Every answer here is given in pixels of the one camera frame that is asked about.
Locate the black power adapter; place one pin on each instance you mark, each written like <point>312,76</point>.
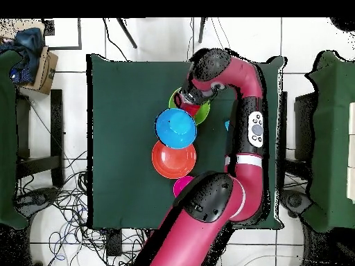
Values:
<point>114,243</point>

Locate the blue cup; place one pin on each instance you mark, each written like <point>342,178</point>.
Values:
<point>227,125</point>

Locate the orange bowl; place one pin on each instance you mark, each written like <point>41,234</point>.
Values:
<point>174,166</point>

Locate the blue bowl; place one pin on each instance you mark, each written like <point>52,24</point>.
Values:
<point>176,128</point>

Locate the green cloth side table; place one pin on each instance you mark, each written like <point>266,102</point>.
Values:
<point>7,138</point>
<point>332,138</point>

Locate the black framed board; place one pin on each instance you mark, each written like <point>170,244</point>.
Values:
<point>80,33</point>

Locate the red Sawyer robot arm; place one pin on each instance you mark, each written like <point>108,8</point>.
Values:
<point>244,180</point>

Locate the small pink bowl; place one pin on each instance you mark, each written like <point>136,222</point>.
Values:
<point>180,185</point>

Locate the red cup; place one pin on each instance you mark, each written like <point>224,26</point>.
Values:
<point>194,109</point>

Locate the black tripod leg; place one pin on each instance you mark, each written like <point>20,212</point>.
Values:
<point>201,30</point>
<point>127,33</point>

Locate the dark green table cloth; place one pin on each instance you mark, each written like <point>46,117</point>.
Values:
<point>124,199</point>

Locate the black stool frame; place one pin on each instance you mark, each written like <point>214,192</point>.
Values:
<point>303,124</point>
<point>56,124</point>

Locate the blue fabric bag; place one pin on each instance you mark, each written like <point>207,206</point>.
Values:
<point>29,52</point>

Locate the cardboard box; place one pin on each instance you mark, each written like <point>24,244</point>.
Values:
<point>47,72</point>

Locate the green bowl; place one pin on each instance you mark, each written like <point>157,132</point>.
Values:
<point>203,113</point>

